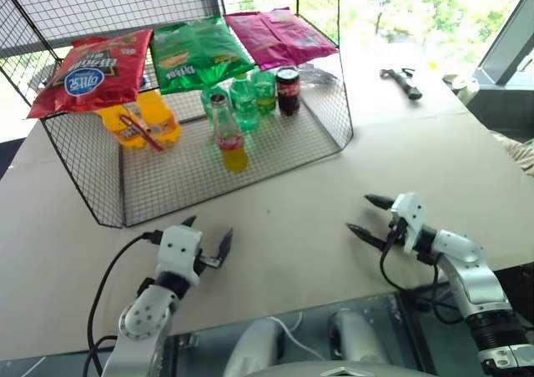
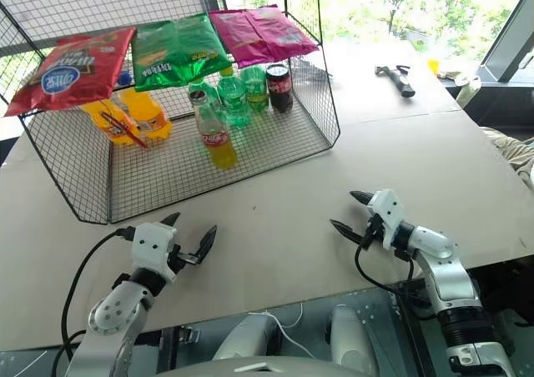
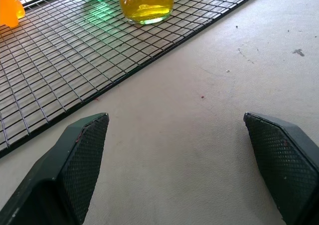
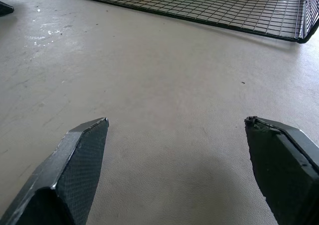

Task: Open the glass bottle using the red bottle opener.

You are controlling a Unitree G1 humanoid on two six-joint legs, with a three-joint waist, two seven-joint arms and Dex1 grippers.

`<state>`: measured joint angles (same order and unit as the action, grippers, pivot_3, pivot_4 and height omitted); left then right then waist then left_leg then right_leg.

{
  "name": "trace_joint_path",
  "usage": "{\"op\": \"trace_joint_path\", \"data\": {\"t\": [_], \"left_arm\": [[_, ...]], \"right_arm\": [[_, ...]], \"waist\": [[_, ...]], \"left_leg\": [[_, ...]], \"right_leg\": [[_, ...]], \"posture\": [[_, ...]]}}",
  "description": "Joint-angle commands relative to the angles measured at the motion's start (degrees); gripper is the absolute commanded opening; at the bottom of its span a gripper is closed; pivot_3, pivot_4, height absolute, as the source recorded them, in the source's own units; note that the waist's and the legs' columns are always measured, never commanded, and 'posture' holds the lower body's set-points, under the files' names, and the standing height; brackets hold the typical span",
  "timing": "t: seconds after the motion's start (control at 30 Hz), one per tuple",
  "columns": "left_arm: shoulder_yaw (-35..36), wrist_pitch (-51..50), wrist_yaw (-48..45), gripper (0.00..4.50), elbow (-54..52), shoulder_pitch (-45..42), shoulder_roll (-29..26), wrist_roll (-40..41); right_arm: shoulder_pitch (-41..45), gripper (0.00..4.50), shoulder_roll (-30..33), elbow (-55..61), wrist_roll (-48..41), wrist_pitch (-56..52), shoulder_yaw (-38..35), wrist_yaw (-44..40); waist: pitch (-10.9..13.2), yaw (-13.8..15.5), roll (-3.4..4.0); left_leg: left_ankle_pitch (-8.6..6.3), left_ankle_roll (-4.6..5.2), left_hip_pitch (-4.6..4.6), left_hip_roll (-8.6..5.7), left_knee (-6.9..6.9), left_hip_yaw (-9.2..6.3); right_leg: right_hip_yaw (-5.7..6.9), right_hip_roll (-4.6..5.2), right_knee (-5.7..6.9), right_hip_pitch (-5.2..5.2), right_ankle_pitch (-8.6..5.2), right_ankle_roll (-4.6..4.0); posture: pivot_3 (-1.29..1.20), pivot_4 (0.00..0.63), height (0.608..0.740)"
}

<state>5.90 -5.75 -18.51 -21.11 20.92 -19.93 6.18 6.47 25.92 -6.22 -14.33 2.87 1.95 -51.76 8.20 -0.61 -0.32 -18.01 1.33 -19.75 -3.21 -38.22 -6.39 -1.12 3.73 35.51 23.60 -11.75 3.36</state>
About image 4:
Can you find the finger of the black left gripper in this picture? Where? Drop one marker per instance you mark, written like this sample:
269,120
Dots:
5,9

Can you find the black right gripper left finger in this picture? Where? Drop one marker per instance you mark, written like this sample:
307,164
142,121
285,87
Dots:
74,180

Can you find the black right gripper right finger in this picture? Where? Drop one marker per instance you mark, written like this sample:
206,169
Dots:
286,180

